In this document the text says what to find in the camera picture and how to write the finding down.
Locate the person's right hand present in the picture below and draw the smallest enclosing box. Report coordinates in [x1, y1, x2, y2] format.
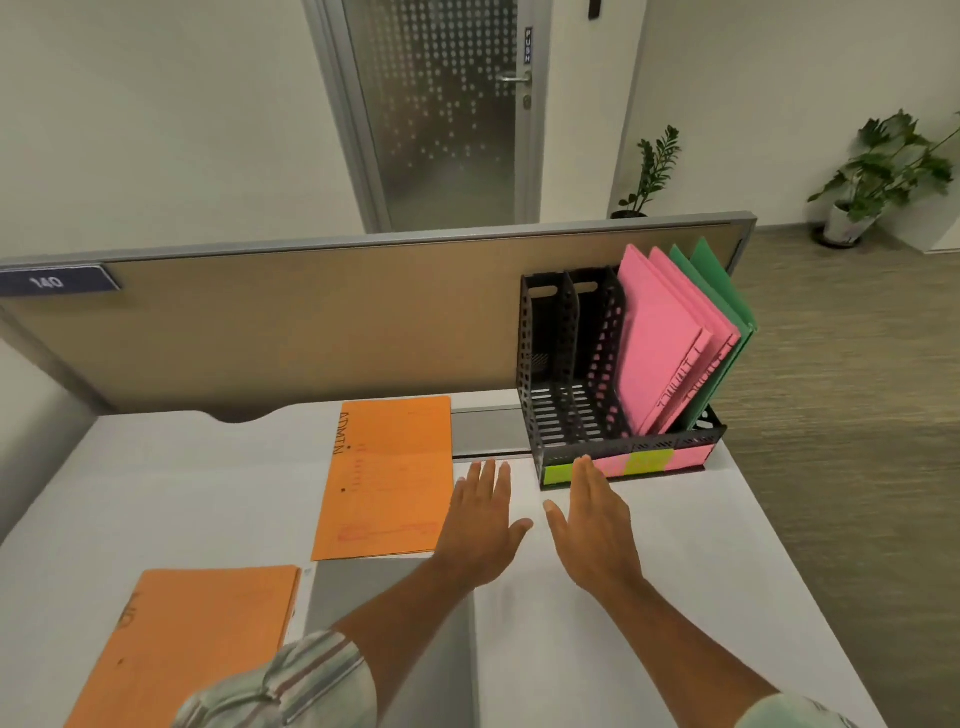
[542, 454, 646, 601]

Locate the person's left hand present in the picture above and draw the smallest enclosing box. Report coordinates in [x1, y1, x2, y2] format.
[433, 458, 535, 590]

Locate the orange folder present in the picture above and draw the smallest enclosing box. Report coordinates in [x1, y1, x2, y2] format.
[311, 395, 456, 562]
[65, 566, 303, 728]

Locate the grey folder white spine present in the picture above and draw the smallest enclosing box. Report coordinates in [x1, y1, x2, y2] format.
[288, 558, 481, 728]

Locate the black perforated file rack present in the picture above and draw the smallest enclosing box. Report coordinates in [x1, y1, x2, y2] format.
[517, 266, 729, 493]

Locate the pink folder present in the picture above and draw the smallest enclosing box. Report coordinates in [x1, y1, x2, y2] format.
[616, 243, 714, 436]
[648, 245, 744, 436]

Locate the green folder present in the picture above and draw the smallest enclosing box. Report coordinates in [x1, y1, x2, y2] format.
[667, 236, 759, 435]

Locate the person's right forearm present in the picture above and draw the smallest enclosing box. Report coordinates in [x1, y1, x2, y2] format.
[599, 577, 781, 721]

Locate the person's left forearm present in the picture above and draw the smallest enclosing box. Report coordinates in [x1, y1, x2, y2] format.
[329, 558, 481, 710]

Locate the person's right shirt sleeve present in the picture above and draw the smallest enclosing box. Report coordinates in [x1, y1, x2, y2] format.
[738, 693, 864, 728]

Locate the tan desk partition panel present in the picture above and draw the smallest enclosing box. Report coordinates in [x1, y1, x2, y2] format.
[0, 212, 759, 423]

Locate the slim leafy green plant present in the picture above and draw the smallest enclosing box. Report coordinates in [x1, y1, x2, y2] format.
[609, 125, 682, 221]

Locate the potted plant white pot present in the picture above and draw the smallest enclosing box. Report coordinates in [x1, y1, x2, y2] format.
[807, 110, 960, 250]

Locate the frosted glass door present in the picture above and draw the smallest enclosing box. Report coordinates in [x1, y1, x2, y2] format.
[303, 0, 555, 235]

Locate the white curved side panel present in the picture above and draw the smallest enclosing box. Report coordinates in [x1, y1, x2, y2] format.
[0, 337, 99, 545]

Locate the dark blue number plate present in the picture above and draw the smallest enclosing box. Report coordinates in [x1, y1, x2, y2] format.
[0, 264, 123, 299]

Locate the grey cable tray cover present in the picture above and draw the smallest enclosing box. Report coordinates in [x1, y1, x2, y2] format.
[449, 404, 532, 460]

